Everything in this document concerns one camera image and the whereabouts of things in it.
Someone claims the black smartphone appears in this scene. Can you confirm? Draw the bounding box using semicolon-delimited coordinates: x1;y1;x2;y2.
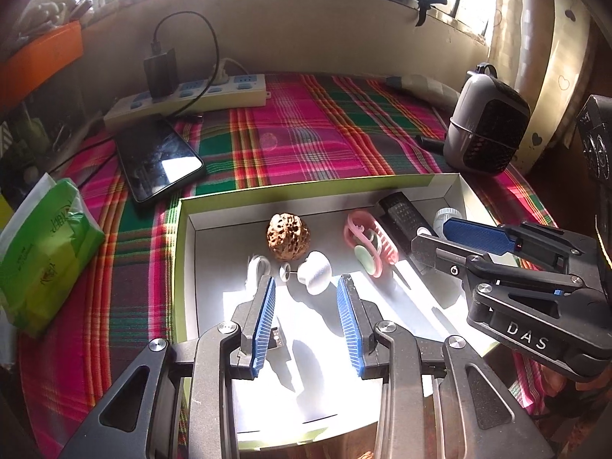
113;116;207;207

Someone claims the right hand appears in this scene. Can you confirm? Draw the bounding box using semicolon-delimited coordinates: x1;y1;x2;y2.
535;363;611;397

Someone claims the plaid bed cloth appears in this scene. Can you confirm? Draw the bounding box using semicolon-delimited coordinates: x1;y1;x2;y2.
15;70;558;459

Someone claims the white round earbud case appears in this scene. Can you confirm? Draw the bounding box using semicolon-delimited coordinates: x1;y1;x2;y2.
279;251;333;295

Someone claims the green tissue pack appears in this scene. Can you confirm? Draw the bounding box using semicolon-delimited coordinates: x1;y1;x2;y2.
0;174;105;338

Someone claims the black camera box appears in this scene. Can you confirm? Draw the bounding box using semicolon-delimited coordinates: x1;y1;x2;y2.
577;94;612;187

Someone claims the orange storage bin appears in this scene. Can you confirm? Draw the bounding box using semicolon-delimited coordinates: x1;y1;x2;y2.
1;21;84;112

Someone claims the brown carved walnut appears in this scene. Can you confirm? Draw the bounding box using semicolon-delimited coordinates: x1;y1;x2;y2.
265;212;310;262

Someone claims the heart pattern curtain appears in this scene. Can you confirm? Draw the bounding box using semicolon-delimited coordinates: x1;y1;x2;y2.
488;0;596;175

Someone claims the red white small clip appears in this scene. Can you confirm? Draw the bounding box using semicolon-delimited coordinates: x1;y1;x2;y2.
342;209;399;278

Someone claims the green white cardboard box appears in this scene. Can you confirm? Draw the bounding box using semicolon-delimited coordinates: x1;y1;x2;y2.
173;174;494;451

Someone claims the clear plastic jar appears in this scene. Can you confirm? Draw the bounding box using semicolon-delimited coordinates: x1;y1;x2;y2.
433;207;464;238

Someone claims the black window hook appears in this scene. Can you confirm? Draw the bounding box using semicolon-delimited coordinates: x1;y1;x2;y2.
416;0;447;27

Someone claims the black charger with cable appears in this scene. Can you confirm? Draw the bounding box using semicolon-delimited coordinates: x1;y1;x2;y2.
143;10;221;119

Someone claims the grey black mini heater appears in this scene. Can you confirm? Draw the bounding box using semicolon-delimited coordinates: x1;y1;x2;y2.
443;62;531;176

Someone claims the white power strip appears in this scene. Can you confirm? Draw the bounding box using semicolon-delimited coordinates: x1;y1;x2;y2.
104;75;270;132

